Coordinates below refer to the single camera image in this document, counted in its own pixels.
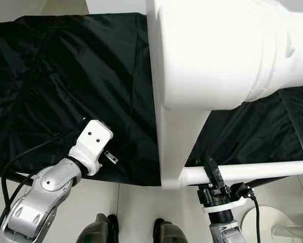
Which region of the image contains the white plastic table top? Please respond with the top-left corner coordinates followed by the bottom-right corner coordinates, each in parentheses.
top-left (146, 0), bottom-right (295, 191)

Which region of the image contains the black metal table leg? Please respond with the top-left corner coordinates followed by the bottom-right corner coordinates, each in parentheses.
top-left (0, 172), bottom-right (42, 184)

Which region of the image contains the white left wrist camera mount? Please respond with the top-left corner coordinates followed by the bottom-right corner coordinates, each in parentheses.
top-left (68, 119), bottom-right (115, 177)

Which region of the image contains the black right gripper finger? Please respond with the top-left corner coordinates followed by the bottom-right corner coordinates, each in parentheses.
top-left (203, 154), bottom-right (225, 188)

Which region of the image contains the grey robot right foot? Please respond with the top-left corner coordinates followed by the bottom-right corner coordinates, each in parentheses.
top-left (153, 218), bottom-right (191, 243)

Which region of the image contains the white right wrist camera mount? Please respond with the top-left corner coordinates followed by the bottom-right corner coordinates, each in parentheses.
top-left (201, 196), bottom-right (248, 214)

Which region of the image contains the grey robot foot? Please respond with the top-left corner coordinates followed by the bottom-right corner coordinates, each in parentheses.
top-left (153, 218), bottom-right (191, 243)
top-left (76, 213), bottom-right (120, 243)

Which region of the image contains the grey robot left foot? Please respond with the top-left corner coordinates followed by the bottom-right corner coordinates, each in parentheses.
top-left (76, 213), bottom-right (120, 243)

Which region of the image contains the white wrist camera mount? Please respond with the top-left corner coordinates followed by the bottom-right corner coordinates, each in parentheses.
top-left (201, 196), bottom-right (248, 214)
top-left (68, 119), bottom-right (115, 177)

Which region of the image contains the black cloth table cover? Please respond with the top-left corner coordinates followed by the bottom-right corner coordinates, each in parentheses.
top-left (0, 13), bottom-right (303, 189)

